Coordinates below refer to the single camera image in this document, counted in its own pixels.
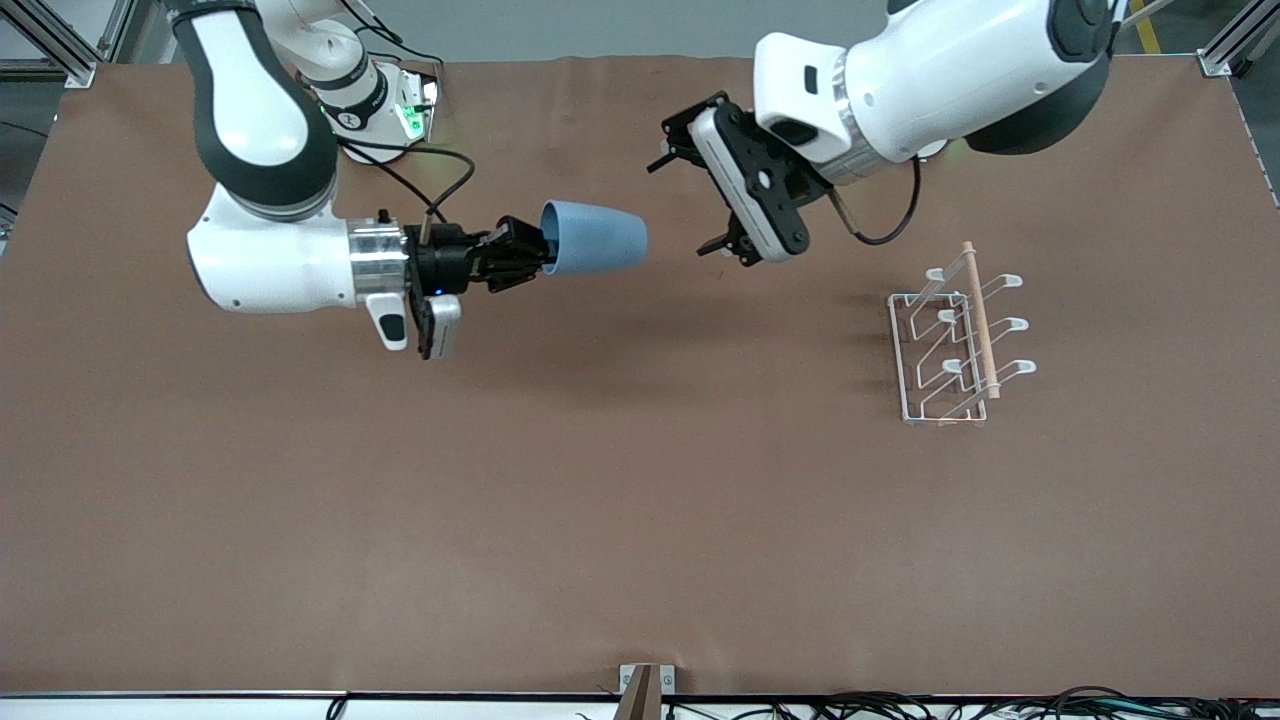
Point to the silver metal mounting bracket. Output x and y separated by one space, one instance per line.
628 675

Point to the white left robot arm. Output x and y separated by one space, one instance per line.
950 80

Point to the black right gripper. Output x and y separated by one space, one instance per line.
446 258

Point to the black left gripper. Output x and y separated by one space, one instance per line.
683 141

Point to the silver aluminium frame profile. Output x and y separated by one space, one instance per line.
1225 55
118 25
70 65

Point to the brown table cover sheet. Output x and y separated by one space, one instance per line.
600 450

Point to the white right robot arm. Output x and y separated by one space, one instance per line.
260 110

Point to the metal bracket at table edge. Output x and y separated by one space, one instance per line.
640 695

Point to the blue plastic cup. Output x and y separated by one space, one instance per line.
600 240

